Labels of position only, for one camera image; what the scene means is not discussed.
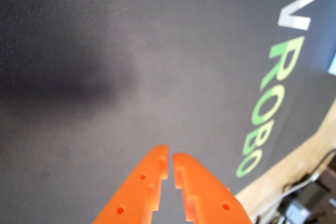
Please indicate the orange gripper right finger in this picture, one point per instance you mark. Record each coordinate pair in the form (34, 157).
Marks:
(207, 197)

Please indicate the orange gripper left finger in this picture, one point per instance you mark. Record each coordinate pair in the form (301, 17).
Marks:
(136, 192)

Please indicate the white cardboard box bin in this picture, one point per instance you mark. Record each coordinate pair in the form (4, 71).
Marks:
(333, 64)

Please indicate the dark equipment block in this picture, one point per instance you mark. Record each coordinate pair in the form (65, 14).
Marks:
(312, 203)

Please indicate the dark mat with WOWROBO logo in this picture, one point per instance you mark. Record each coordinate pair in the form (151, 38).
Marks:
(105, 51)

